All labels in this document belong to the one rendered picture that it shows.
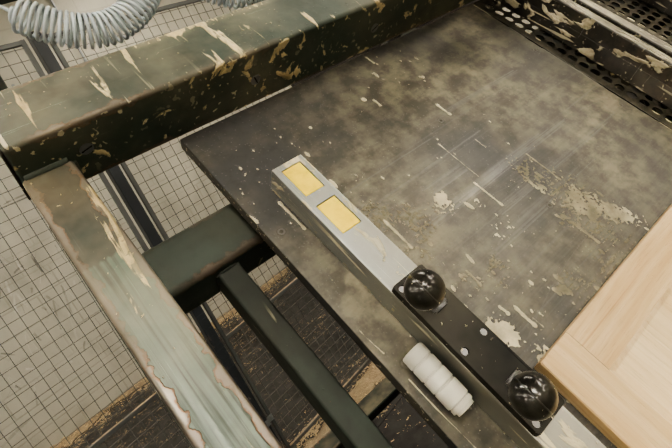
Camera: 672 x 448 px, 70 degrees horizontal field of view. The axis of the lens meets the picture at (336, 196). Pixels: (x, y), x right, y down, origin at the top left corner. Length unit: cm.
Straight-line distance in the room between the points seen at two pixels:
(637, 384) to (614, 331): 6
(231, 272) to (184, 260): 6
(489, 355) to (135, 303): 37
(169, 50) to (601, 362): 66
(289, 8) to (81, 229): 45
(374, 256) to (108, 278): 29
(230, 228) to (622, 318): 51
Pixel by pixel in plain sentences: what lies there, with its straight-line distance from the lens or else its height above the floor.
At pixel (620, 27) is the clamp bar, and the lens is 112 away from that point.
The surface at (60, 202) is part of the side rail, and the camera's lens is 63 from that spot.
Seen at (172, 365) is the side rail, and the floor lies 153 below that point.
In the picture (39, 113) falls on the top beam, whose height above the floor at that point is 182.
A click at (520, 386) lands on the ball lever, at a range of 44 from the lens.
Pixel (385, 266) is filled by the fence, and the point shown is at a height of 149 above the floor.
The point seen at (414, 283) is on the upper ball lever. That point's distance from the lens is 44.
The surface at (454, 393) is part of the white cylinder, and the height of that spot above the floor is 137.
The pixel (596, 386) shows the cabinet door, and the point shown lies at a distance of 64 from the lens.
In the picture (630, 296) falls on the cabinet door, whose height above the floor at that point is 131.
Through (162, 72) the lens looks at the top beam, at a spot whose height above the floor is 181.
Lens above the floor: 170
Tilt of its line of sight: 12 degrees down
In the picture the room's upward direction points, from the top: 26 degrees counter-clockwise
